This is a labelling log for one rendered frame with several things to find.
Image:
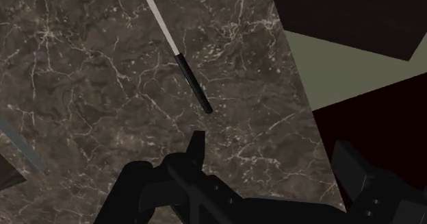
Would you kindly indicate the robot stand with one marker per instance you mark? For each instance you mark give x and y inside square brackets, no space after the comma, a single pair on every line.
[350,13]

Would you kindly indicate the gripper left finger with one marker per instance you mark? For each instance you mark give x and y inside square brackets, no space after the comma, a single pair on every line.
[180,183]

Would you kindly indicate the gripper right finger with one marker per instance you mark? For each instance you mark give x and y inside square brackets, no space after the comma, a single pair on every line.
[377,193]

